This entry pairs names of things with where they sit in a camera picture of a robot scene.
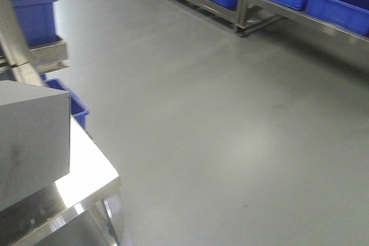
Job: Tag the gray square base block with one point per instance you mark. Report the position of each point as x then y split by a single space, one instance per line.
35 139

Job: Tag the blue bin below table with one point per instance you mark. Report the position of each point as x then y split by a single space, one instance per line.
77 108

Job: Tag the large blue bin right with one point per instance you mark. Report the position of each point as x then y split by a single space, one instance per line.
37 20

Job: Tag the stainless steel rack frame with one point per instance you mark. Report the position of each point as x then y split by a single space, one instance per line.
21 62

